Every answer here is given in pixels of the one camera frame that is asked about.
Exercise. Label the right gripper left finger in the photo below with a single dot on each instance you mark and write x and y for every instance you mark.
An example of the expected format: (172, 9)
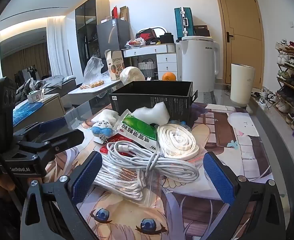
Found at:
(50, 211)

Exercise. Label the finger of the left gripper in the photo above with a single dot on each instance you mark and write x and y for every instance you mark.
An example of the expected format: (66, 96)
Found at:
(40, 131)
(47, 150)

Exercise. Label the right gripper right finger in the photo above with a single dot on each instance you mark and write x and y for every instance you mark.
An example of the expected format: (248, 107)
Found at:
(267, 218)

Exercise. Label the white blue plush toy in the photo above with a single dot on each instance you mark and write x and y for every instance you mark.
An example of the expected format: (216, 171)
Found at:
(103, 125)

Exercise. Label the red balloon glue packet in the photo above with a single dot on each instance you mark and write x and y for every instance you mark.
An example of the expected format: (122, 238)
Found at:
(113, 139)

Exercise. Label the green white medicine packet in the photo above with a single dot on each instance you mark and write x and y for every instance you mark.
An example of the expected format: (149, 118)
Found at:
(138, 131)

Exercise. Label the person's left hand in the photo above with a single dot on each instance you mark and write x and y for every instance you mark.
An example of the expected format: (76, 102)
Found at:
(6, 185)

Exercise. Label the grey low cabinet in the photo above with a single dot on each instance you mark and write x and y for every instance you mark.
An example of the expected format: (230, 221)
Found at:
(25, 113)

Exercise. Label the tissue box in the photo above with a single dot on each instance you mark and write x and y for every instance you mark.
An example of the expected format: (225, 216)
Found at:
(35, 96)

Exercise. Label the grey sofa with clothes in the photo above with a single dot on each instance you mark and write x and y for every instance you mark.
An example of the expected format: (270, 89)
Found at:
(51, 85)

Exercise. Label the anime printed desk mat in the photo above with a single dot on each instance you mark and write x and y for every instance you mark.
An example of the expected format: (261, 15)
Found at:
(161, 179)

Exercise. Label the grey side table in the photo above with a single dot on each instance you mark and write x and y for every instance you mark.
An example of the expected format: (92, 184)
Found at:
(78, 96)

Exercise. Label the clear plastic snack bag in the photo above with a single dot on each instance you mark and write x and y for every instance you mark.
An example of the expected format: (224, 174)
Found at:
(92, 74)

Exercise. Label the white curtain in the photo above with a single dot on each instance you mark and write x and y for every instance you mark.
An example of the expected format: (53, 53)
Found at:
(56, 38)

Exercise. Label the printed fruit carton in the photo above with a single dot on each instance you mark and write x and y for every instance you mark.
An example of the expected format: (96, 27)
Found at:
(115, 63)

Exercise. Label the bagged white yarn ball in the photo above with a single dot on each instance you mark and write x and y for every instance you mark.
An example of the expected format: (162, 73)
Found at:
(130, 74)

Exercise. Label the dark grey refrigerator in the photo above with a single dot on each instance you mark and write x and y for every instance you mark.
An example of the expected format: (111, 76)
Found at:
(113, 35)

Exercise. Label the black glass cabinet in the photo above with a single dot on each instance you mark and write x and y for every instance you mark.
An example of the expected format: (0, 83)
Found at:
(87, 17)

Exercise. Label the woven striped basket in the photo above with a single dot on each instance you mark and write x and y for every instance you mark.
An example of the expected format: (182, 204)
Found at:
(148, 68)

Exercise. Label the black cardboard storage box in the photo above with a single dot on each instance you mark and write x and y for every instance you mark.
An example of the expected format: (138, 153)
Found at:
(178, 96)

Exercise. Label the wooden shoe rack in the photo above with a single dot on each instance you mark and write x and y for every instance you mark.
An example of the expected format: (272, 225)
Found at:
(285, 78)

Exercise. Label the orange fruit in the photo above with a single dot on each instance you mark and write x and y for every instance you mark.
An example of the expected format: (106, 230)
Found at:
(168, 76)

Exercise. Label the red black shoe bag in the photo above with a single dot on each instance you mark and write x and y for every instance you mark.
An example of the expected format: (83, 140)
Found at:
(147, 34)

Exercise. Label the white drawer desk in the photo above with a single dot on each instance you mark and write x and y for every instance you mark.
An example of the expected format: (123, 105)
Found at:
(162, 56)

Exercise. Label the black handbag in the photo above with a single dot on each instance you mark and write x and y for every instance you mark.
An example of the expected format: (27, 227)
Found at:
(166, 38)

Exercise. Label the white electric kettle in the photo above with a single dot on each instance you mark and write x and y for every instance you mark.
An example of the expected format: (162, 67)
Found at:
(200, 61)

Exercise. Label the teal suitcase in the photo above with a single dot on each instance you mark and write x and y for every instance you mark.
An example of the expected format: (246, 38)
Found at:
(184, 22)

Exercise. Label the wooden door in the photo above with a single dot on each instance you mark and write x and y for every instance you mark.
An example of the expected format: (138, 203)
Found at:
(243, 37)

